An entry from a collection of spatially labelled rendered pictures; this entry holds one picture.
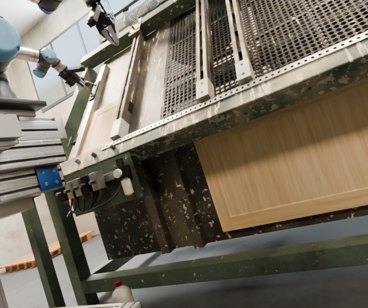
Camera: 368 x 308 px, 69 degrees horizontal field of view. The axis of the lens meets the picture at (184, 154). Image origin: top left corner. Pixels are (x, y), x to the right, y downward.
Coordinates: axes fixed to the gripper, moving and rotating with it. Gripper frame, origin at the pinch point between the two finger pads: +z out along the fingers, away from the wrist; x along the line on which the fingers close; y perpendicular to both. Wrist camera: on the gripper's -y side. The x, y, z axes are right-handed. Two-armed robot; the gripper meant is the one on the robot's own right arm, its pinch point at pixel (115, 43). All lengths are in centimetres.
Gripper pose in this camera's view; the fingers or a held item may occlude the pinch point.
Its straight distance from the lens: 142.8
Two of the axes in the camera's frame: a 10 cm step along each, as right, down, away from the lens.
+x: -8.5, 3.0, 4.4
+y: 2.4, -5.3, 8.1
